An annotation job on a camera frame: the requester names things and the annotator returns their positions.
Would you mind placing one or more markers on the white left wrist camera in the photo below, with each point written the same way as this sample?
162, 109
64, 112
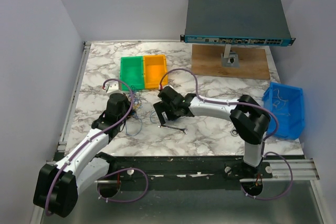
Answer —
112, 88

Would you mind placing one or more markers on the aluminium frame rail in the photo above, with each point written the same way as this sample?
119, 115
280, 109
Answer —
297, 169

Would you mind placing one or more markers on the green plastic bin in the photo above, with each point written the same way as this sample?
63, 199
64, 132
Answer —
132, 72

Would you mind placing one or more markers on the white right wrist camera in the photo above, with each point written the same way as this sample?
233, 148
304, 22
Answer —
162, 87

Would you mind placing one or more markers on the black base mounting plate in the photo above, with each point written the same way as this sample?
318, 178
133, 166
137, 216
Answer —
168, 173

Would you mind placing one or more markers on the orange plastic bin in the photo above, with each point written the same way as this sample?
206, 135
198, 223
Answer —
154, 69

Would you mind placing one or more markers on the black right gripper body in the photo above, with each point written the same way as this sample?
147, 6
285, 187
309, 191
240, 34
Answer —
167, 108

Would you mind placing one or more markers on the blue plastic bin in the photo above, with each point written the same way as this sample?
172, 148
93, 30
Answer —
287, 104

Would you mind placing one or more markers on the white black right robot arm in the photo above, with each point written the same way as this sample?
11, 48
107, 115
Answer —
249, 119

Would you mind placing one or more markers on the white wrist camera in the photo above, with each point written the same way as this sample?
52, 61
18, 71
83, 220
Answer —
112, 88
162, 87

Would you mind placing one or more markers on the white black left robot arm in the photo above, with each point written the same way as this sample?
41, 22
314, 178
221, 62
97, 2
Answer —
57, 185

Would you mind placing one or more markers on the brown wooden board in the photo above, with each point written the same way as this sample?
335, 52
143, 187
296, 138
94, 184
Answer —
253, 63

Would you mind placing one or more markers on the grey network switch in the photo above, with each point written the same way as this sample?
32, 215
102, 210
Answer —
237, 22

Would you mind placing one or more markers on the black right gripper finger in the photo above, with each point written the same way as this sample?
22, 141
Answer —
160, 109
171, 116

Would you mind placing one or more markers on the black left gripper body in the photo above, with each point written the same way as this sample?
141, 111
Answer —
127, 107

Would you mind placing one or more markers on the small open-end wrench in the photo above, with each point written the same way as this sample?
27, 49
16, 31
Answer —
182, 130

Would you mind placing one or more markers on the grey metal stand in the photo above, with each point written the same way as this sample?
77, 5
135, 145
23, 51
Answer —
229, 58

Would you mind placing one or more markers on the silver ratchet wrench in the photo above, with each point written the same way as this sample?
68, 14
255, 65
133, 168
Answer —
234, 132

